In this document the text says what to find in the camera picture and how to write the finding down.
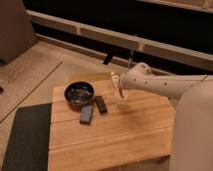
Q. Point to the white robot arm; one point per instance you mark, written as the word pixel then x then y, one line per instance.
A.
pixel 192 138

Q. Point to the blue sponge block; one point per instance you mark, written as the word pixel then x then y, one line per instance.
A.
pixel 86 114

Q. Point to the black table leg bracket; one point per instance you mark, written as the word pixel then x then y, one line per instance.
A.
pixel 108 58

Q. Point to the dark ceramic bowl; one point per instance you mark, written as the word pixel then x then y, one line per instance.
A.
pixel 79 93

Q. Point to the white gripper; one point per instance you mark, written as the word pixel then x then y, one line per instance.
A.
pixel 115 79

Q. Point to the white ceramic cup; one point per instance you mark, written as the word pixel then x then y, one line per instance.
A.
pixel 121 97

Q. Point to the wooden cutting board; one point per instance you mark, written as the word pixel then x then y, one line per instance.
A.
pixel 138 130

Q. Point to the black rectangular block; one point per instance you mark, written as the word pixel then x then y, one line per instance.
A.
pixel 101 104

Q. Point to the dark grey mat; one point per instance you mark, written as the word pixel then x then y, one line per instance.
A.
pixel 27 149

